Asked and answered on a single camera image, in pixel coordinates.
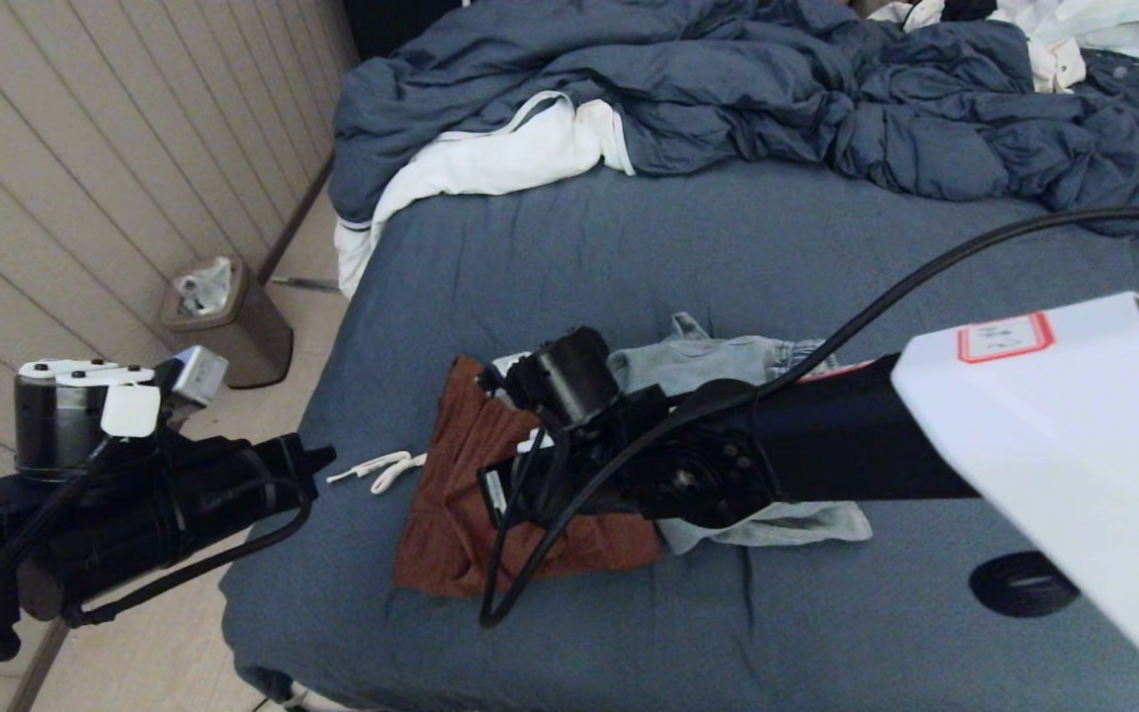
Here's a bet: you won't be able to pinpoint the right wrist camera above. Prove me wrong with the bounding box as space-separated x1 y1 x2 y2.
493 326 627 438

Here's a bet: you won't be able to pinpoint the black cable loop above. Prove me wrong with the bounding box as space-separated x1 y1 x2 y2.
970 552 1081 619

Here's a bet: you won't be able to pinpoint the brown shorts with white print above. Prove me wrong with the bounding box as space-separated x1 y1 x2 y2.
327 354 665 599

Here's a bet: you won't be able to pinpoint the white clothes pile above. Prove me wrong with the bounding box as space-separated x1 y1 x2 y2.
866 0 1139 95

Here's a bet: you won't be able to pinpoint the clear plastic bag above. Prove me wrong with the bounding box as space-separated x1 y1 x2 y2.
174 257 234 317

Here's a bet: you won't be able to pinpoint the brown trash bin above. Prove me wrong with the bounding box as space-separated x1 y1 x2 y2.
159 257 296 390

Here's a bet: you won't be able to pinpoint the bed with blue sheet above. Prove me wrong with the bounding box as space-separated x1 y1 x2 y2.
220 158 1139 712

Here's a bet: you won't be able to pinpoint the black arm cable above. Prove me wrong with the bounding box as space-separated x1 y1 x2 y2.
479 205 1139 629
0 435 315 673

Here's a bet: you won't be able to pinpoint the black furniture panel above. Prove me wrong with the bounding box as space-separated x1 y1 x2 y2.
342 0 472 62

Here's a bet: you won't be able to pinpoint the crumpled blue duvet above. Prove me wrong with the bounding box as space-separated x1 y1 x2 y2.
327 0 1139 238

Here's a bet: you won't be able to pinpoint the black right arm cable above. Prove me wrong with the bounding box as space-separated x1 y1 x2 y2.
479 205 1139 629

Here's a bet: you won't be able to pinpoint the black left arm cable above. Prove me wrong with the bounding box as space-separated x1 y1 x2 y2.
0 435 315 673

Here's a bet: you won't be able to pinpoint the light blue denim shorts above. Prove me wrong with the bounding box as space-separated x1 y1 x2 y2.
609 312 873 555

